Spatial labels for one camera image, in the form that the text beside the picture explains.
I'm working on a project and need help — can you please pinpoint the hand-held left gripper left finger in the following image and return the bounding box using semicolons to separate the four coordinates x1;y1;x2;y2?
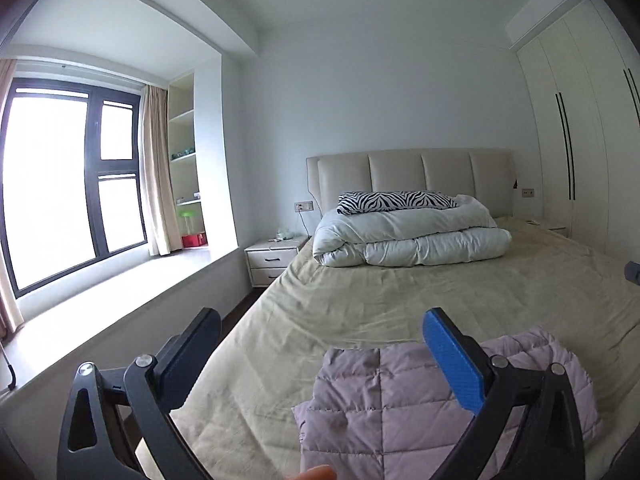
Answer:
56;307;222;480

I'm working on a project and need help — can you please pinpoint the white nightstand with drawers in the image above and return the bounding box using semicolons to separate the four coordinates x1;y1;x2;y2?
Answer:
244;235;312;288

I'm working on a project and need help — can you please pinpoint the white wardrobe with black handles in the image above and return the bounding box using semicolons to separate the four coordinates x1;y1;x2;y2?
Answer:
505;0;640;261

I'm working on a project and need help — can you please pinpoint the black hooked rod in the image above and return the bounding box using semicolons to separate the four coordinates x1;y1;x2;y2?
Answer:
0;345;18;391

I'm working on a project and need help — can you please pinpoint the zebra print pillow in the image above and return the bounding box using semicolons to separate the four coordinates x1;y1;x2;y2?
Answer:
336;191;458;215

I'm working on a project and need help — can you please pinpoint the cream padded headboard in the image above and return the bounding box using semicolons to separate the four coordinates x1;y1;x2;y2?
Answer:
306;148;517;221

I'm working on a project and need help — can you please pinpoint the beige curtain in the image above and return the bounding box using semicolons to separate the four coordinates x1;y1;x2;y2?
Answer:
140;85;183;256

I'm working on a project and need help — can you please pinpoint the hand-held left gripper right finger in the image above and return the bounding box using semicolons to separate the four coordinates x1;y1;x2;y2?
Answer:
422;307;587;480

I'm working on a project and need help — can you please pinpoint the white built-in wall shelf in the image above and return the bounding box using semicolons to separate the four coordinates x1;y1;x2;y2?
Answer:
167;72;208;251

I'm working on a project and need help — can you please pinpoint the black framed window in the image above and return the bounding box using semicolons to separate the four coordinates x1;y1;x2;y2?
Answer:
0;77;149;300

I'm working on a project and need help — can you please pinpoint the mauve quilted puffer jacket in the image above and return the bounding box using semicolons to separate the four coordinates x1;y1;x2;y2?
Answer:
292;327;605;480

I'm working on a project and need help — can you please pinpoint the person's left hand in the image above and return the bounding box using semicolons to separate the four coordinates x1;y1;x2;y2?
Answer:
292;464;337;480

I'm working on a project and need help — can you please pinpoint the bed with beige sheet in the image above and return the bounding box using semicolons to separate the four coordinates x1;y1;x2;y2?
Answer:
135;215;640;480

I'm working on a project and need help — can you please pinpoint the folded white duvet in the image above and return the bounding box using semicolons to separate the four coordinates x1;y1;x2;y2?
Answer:
312;194;512;267

